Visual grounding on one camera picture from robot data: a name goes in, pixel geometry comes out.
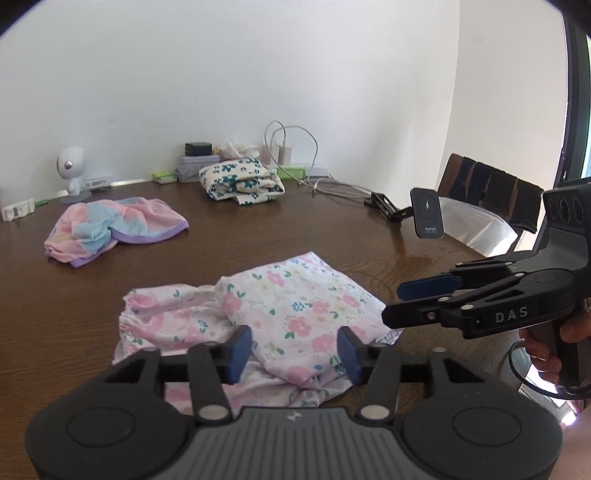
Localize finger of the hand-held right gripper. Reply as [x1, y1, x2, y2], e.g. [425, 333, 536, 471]
[381, 276, 532, 330]
[398, 259, 525, 301]

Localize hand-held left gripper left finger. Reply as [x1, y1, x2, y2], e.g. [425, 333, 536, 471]
[104, 325, 254, 424]

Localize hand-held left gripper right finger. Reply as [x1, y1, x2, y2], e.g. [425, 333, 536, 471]
[337, 325, 468, 424]

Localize pink floral dress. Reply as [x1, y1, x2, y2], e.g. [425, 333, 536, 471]
[112, 251, 404, 409]

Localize person's right hand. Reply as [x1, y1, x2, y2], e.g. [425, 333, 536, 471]
[519, 299, 591, 385]

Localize dark wooden chair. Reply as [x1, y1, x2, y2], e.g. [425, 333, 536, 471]
[436, 153, 546, 257]

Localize folded cream teal-flower cloth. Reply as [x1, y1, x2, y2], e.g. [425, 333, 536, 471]
[198, 158, 286, 206]

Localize pastel pink blue garment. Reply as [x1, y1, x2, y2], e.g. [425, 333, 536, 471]
[44, 198, 190, 268]

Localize grey tin box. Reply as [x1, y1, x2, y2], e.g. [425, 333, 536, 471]
[176, 154, 220, 182]

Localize crumpled white plastic bag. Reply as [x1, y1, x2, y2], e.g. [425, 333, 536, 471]
[217, 137, 259, 162]

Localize white robot-shaped figure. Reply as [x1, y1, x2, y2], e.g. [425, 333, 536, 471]
[56, 146, 90, 205]

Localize dark wireless charger pad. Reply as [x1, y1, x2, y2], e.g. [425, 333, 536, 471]
[410, 187, 448, 240]

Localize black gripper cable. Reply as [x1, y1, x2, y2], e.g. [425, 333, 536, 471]
[508, 340, 591, 402]

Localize grey cables on table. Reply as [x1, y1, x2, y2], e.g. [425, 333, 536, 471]
[298, 178, 376, 202]

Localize white charging cable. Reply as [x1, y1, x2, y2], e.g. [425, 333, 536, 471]
[264, 120, 319, 178]

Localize dark window frame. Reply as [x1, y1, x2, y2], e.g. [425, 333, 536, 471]
[561, 0, 591, 182]

